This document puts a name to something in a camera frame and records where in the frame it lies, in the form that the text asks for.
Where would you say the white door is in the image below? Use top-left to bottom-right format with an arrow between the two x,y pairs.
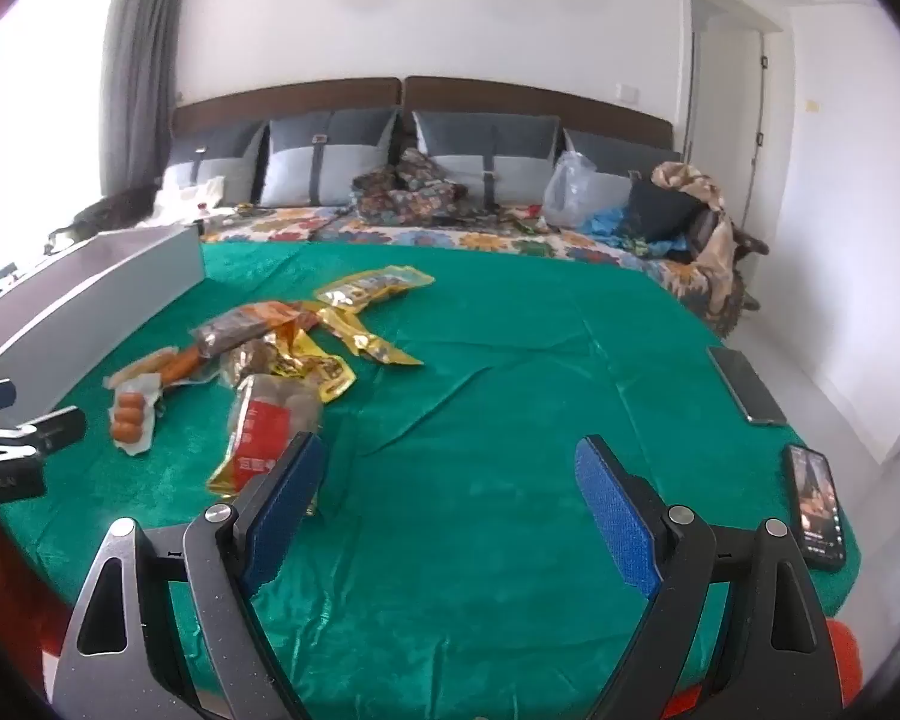
686,0 -> 785,241

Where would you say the long yellow snack packet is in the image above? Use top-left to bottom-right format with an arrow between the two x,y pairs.
319,306 -> 425,367

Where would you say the floral blanket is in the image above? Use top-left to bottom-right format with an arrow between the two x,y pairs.
202,202 -> 728,316

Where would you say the white cardboard box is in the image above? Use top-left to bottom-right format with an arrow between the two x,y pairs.
0,229 -> 207,391

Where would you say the clear sausage packet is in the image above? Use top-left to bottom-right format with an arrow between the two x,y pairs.
103,345 -> 222,391
109,382 -> 162,457

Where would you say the gold foil snack packet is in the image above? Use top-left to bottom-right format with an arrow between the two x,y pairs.
270,330 -> 355,400

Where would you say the grey curtain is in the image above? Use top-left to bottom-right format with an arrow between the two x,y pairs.
97,0 -> 192,200

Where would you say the orange stool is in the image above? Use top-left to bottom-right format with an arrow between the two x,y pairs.
825,619 -> 863,720

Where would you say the orange label dark snack packet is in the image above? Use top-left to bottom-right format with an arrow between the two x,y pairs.
190,301 -> 320,357

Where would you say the dark floral cloth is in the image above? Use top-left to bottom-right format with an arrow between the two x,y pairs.
349,148 -> 466,226

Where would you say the green tablecloth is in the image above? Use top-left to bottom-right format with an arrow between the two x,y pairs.
0,240 -> 863,720

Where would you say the clear plastic bag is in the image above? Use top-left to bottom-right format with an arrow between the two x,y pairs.
544,150 -> 605,230

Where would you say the red label meatball packet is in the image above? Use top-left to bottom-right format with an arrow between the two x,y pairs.
208,373 -> 323,500

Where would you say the yellow windowed snack packet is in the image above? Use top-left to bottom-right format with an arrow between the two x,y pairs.
313,265 -> 436,314

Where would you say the black smartphone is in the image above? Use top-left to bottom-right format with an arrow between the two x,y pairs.
784,444 -> 847,571
707,345 -> 788,427

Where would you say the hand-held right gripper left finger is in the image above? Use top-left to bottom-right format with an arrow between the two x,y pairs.
51,431 -> 326,720

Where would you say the brown headboard panel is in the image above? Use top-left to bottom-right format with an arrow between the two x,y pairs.
172,76 -> 404,137
403,75 -> 676,152

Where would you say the large window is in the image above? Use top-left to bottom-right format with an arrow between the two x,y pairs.
0,15 -> 113,256

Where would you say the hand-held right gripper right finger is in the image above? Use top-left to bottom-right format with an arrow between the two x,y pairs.
574,433 -> 850,720

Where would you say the blue crumpled cloth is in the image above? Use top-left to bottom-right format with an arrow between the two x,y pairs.
577,206 -> 638,237

